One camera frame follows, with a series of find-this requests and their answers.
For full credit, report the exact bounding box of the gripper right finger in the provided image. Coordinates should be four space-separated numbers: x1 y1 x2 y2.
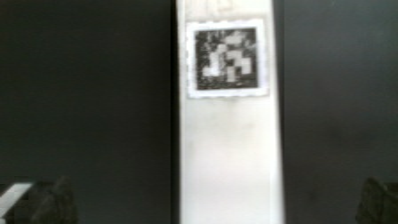
355 178 398 224

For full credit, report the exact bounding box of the white cabinet top block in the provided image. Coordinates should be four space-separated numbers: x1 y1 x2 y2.
176 0 284 224

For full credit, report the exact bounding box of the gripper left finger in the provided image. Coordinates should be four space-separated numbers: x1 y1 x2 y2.
0 177 78 224

